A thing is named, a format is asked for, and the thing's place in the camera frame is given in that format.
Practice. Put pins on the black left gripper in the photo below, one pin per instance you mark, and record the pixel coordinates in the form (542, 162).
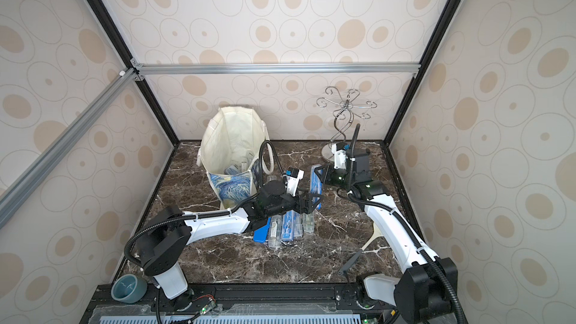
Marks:
(307, 207)

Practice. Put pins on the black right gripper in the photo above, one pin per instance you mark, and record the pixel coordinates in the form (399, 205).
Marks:
(339, 177)

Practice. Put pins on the clear case blue compass front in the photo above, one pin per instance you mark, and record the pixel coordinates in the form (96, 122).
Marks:
(288, 227)

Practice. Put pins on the clear case blue compass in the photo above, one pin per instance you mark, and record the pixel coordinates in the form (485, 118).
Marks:
(288, 227)
(316, 186)

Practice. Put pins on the Starry Night canvas tote bag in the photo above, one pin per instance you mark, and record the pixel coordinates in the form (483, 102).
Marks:
(230, 154)

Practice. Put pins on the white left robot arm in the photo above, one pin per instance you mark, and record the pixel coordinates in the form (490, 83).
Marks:
(157, 247)

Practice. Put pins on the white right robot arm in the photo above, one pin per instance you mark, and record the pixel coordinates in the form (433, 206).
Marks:
(427, 288)

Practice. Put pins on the clear slim case front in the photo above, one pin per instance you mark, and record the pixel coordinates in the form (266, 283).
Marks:
(275, 232)

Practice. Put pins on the clear slim case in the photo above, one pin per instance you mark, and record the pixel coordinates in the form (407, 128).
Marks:
(275, 232)
(308, 223)

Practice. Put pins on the clear slim case right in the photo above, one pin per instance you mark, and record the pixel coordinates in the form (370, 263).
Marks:
(308, 223)

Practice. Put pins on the chrome jewelry stand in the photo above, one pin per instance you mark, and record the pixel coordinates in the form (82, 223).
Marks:
(344, 113)

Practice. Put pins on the grey green bowl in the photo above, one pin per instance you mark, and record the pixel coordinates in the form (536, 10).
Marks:
(129, 289)

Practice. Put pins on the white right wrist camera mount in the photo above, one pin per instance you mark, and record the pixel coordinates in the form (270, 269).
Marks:
(339, 151)

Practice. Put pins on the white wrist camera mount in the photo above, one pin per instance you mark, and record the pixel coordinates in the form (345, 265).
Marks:
(339, 151)
(293, 177)

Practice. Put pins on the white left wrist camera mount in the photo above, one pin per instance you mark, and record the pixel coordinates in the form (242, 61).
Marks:
(293, 177)

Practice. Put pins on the white spatula black handle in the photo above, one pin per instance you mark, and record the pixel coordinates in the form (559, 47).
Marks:
(350, 263)

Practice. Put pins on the aluminium frame rail back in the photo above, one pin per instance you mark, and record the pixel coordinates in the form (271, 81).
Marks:
(285, 68)

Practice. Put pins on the aluminium frame rail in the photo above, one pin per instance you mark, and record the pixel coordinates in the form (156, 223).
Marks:
(18, 193)
(285, 68)

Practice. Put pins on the black corner frame post right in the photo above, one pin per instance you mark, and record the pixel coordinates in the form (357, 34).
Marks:
(447, 15)

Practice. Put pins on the black corner frame post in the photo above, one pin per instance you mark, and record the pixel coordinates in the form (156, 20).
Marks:
(447, 15)
(112, 32)

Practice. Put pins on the aluminium frame rail left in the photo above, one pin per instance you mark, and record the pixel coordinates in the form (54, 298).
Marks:
(18, 193)

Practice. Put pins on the black corner frame post left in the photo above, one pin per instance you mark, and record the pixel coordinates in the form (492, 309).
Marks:
(112, 32)

